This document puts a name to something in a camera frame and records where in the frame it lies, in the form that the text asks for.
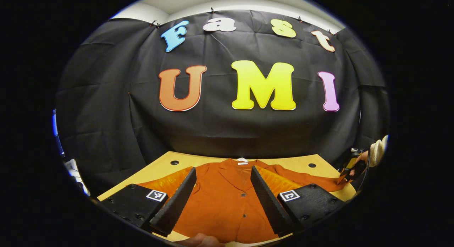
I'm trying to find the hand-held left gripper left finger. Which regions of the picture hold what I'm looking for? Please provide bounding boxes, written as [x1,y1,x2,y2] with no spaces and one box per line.
[99,166,197,237]

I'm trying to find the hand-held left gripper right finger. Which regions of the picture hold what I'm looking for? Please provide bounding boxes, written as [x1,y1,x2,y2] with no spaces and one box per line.
[250,165,347,238]

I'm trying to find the orange ribbed button shirt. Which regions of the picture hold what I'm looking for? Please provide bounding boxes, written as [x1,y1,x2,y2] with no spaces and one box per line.
[137,158,352,245]

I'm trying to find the black backdrop cloth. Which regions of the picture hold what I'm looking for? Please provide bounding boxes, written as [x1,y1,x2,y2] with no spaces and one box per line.
[55,9,391,198]

